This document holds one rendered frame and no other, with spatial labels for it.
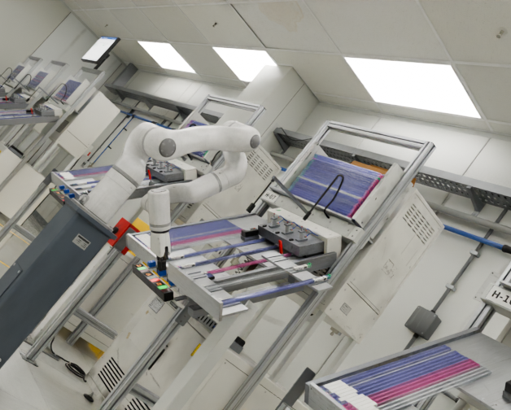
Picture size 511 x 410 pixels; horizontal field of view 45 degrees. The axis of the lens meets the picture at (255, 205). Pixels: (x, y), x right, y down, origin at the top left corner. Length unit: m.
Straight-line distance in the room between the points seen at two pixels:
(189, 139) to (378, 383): 1.13
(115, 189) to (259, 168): 1.97
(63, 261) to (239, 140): 0.81
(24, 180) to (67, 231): 4.73
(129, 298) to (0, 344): 1.74
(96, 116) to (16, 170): 1.02
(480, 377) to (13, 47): 9.81
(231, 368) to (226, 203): 1.66
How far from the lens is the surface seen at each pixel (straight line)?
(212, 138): 2.42
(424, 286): 4.33
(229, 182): 2.52
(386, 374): 1.87
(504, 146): 4.83
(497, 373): 2.01
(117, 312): 3.98
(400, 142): 3.00
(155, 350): 2.36
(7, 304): 2.28
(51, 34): 11.08
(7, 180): 6.88
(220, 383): 2.64
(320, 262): 2.67
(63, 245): 2.25
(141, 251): 2.79
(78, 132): 6.99
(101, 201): 2.27
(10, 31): 10.94
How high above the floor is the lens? 0.75
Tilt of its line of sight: 9 degrees up
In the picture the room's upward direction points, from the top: 39 degrees clockwise
